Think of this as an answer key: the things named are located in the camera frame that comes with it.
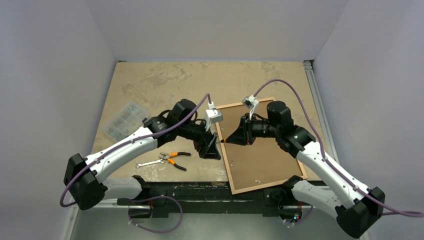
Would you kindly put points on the wooden picture frame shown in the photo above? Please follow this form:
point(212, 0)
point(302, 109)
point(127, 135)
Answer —
point(257, 166)

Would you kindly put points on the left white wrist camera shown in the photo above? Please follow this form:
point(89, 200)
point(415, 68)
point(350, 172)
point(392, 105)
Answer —
point(212, 115)

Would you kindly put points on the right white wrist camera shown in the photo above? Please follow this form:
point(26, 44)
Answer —
point(251, 103)

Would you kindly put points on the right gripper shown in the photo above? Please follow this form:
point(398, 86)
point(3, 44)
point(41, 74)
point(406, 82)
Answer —
point(247, 129)

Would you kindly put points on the small silver wrench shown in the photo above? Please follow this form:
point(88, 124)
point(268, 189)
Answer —
point(159, 161)

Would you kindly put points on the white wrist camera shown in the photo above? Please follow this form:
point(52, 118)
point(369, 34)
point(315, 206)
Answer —
point(212, 115)
point(251, 103)

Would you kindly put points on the clear plastic organizer box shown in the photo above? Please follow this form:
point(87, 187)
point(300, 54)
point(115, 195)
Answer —
point(126, 121)

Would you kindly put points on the aluminium rail frame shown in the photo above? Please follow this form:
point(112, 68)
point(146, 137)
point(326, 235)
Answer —
point(158, 85)

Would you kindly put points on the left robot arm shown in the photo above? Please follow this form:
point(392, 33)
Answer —
point(87, 178)

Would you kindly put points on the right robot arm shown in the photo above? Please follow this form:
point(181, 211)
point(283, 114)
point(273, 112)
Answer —
point(349, 201)

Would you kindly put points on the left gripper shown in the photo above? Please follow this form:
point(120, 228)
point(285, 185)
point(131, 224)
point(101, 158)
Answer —
point(210, 150)

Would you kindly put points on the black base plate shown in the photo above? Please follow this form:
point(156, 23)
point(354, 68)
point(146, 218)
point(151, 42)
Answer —
point(159, 199)

